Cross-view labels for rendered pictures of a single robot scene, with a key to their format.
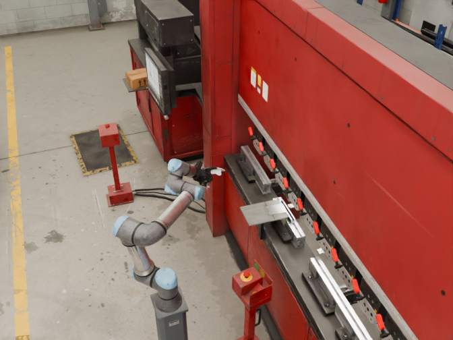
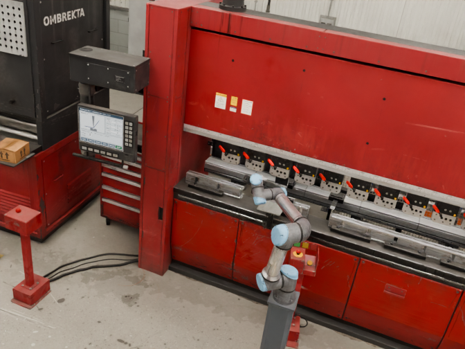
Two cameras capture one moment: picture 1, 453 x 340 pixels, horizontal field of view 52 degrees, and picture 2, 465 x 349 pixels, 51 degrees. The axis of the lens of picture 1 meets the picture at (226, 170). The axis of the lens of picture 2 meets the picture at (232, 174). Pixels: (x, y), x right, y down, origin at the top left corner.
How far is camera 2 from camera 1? 2.64 m
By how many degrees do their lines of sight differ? 46
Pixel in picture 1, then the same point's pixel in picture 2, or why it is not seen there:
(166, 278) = (293, 271)
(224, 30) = (181, 66)
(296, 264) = (319, 227)
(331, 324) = (376, 244)
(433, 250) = not seen: outside the picture
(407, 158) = (450, 100)
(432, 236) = not seen: outside the picture
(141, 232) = (306, 227)
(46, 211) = not seen: outside the picture
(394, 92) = (437, 66)
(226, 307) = (236, 314)
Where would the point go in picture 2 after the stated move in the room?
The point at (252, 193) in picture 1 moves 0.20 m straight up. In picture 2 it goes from (233, 202) to (236, 180)
